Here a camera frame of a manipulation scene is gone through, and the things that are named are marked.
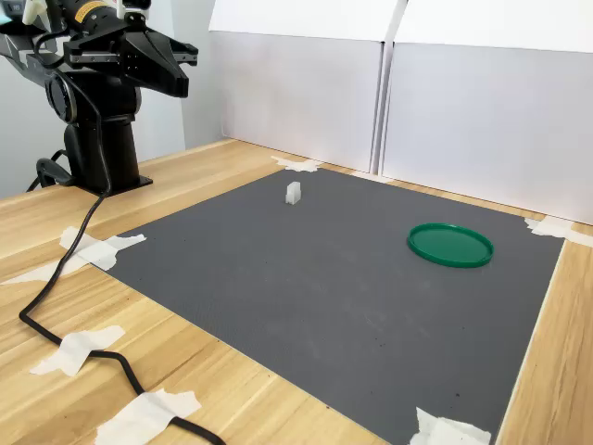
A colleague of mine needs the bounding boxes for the black camera cable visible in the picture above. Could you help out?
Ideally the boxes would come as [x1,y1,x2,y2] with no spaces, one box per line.
[18,32,228,445]

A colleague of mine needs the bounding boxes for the black base power cable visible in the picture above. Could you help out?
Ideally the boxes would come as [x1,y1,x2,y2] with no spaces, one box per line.
[25,147,75,194]

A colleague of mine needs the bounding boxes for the dark grey mat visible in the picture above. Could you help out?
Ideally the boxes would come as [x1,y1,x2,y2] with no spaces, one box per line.
[92,166,567,445]

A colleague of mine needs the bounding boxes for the white tape piece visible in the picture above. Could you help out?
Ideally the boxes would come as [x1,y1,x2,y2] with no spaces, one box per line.
[524,215,593,247]
[0,225,147,286]
[95,388,203,445]
[30,324,126,377]
[271,155,321,173]
[407,406,492,445]

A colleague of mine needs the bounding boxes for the round green lid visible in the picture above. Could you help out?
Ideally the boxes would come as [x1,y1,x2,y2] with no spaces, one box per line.
[407,222,495,269]

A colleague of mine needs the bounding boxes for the white partition panel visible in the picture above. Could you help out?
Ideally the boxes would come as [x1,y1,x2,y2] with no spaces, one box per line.
[208,0,404,176]
[370,0,593,227]

